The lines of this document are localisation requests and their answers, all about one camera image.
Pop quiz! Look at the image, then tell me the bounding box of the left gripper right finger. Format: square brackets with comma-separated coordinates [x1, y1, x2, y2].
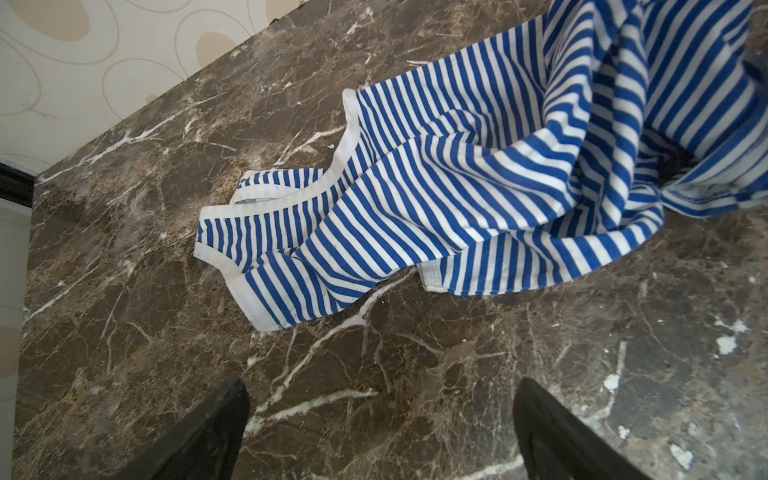
[513, 377, 648, 479]

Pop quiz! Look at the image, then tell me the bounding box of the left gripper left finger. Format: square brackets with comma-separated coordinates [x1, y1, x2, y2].
[113, 377, 250, 480]

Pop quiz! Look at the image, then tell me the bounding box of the blue white striped tank top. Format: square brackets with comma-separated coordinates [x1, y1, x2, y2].
[194, 1, 767, 331]

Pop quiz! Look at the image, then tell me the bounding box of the left black corner post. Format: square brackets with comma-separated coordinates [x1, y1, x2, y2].
[0, 163, 35, 208]

